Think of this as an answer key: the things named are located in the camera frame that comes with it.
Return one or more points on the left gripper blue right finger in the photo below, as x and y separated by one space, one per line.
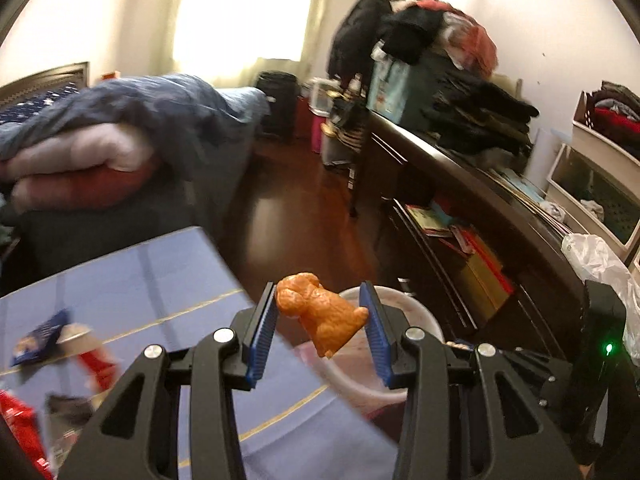
380 334

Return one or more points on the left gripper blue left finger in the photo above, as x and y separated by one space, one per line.
258 336

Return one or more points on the orange toy dog figure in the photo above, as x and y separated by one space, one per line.
329 320

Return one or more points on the blue checked tablecloth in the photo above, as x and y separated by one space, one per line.
171 315

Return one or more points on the dark wooden dresser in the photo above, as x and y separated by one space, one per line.
441 230

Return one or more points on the white plastic bag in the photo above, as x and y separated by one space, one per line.
593 260

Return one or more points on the red white paper carton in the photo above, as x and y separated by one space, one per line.
79 342

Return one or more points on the white storage crate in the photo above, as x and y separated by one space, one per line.
596 182

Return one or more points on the dark blue snack wrapper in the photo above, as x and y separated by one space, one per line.
39 344

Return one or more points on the pink storage box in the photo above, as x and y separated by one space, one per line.
318 119

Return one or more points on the dark blue duvet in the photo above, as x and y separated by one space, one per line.
181 114

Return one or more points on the teal shopping bag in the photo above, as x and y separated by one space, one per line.
397 92

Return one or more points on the folded pink red quilt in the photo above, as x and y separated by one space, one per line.
89 168

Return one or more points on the pile of dark clothes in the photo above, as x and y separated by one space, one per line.
465 111

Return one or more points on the red snack bag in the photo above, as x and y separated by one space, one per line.
23 422

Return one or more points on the black suitcase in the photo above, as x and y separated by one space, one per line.
281 91

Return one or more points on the black hanging coat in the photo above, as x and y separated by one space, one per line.
354 40

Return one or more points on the dark wooden headboard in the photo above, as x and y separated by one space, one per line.
17 91

